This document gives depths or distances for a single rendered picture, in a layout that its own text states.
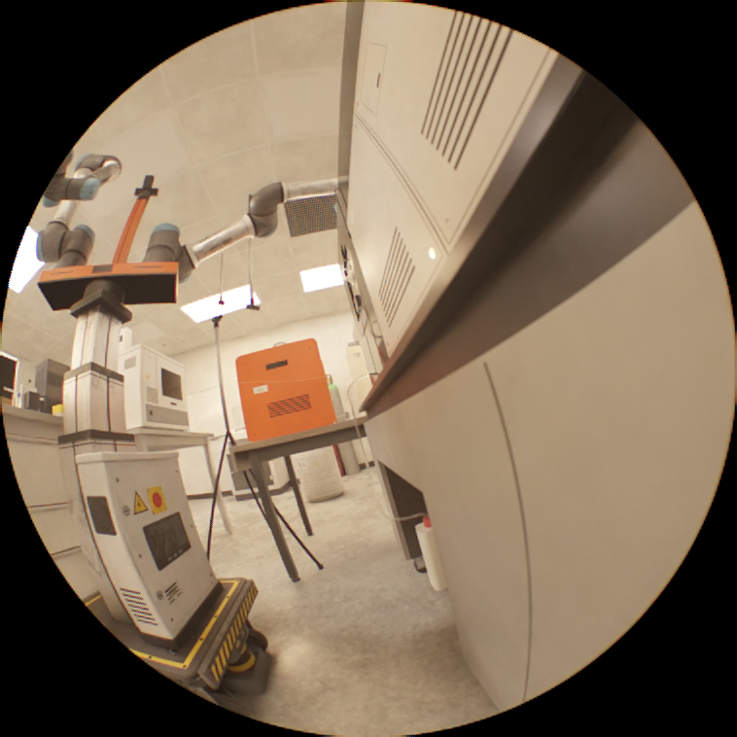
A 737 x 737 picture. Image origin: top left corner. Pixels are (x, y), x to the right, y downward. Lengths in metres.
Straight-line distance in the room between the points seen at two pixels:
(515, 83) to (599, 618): 0.32
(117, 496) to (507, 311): 0.61
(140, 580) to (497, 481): 0.58
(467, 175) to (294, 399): 1.08
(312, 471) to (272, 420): 1.61
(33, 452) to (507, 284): 1.35
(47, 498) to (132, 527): 0.76
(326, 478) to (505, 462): 2.63
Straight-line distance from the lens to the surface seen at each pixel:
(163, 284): 0.89
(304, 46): 2.15
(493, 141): 0.24
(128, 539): 0.58
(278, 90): 2.18
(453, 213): 0.28
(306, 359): 1.21
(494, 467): 0.17
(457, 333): 0.21
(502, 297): 0.16
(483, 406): 0.16
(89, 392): 0.73
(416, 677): 0.79
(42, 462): 1.30
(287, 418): 1.17
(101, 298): 0.82
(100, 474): 0.57
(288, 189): 1.10
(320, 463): 2.73
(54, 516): 1.31
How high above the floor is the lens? 0.66
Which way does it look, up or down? 13 degrees up
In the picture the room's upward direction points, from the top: 16 degrees counter-clockwise
